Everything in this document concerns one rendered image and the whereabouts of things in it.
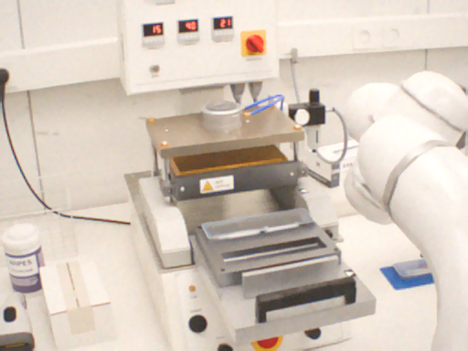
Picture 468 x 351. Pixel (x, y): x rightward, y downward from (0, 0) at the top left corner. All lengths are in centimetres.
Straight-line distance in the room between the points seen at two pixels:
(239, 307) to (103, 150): 93
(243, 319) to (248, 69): 63
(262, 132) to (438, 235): 62
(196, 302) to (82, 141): 76
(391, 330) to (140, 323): 50
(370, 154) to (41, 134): 117
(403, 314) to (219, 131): 52
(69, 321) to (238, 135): 47
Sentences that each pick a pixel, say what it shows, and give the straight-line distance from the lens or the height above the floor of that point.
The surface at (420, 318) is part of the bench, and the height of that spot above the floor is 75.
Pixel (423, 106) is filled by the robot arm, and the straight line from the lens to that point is 83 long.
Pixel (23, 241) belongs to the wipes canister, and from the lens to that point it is 139.
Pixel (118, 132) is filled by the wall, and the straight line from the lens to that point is 178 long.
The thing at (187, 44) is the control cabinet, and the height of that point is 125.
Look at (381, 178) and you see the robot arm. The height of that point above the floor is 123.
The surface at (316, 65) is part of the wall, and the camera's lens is 190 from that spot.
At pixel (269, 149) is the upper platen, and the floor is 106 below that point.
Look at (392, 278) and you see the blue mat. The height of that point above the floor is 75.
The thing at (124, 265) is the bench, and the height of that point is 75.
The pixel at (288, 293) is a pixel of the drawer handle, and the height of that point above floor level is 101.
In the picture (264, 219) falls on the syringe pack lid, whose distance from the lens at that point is 113.
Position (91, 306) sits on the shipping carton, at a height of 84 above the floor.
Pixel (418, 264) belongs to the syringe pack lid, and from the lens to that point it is 147.
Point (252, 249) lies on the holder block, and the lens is 106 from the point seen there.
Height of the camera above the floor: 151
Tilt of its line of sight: 22 degrees down
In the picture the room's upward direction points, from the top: 2 degrees counter-clockwise
